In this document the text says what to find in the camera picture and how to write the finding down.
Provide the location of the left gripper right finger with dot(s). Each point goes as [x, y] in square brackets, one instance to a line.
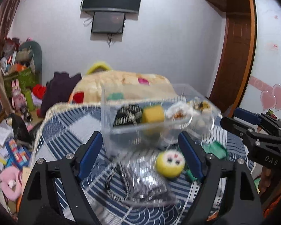
[194, 156]

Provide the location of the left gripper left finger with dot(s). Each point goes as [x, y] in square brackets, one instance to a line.
[86, 155]

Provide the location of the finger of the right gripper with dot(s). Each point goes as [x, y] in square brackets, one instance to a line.
[246, 134]
[247, 116]

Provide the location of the yellow white felt ball face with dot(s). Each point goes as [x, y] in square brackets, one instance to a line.
[170, 164]

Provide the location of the floral silk scarf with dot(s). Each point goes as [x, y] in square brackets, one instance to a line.
[197, 107]

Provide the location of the yellow sponge block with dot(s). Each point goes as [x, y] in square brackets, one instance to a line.
[153, 114]

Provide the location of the black white checkered pouch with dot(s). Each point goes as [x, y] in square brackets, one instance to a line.
[128, 115]

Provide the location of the right hand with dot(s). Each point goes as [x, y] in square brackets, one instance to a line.
[265, 179]

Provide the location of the white wardrobe with hearts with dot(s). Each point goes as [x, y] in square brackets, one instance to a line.
[263, 91]

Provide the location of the blue white patterned bedspread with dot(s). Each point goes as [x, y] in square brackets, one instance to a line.
[66, 127]

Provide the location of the clear plastic storage box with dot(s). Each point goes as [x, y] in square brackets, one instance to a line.
[120, 140]

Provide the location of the dark purple garment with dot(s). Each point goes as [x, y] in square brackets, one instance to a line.
[58, 90]

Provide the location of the beige plush blanket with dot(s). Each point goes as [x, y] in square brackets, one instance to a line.
[121, 84]

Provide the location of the pink plush slipper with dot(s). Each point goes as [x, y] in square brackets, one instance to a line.
[11, 183]

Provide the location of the pink rabbit doll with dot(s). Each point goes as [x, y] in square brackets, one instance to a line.
[18, 99]

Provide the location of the yellow plush hoop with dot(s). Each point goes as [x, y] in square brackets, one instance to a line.
[98, 67]

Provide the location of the green storage box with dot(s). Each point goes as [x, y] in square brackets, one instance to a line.
[26, 79]

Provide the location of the grey green dinosaur plush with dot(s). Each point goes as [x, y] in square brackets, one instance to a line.
[30, 51]

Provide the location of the small black wall monitor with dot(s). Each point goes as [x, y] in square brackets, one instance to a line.
[105, 22]

